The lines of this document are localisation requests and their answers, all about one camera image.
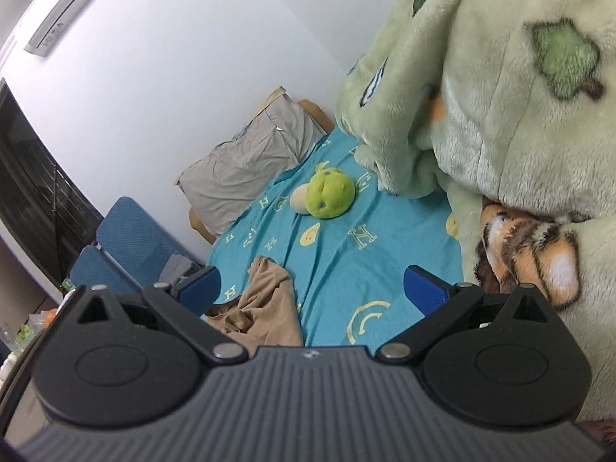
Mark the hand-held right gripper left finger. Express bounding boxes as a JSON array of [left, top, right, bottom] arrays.
[[77, 266, 248, 365]]

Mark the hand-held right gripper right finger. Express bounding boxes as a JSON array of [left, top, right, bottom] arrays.
[[375, 264, 549, 364]]

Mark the tan t-shirt with white print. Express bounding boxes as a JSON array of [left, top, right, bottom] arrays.
[[204, 255, 305, 347]]

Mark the grey seat cushion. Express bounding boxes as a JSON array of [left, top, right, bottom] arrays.
[[159, 255, 204, 286]]

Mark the blue covered dining chair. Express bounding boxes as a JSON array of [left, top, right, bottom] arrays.
[[70, 245, 159, 295], [96, 196, 205, 282]]

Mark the teal patterned bed sheet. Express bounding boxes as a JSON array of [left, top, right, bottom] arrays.
[[204, 127, 465, 347]]

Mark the grey pillow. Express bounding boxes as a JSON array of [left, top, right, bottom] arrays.
[[173, 87, 328, 236]]

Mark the green and beige plush toy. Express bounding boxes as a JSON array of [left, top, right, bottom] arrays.
[[290, 167, 357, 221]]

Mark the clear plastic bag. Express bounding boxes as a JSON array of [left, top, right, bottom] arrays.
[[26, 310, 61, 342]]

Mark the pale green fleece blanket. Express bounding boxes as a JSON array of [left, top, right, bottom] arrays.
[[334, 0, 616, 424]]

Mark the dark metal door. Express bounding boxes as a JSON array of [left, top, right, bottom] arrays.
[[0, 77, 104, 294]]

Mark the tan wooden bed headboard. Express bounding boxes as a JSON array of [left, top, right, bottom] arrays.
[[189, 99, 335, 246]]

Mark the white wall air conditioner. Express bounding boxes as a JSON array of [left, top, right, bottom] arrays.
[[24, 0, 131, 56]]

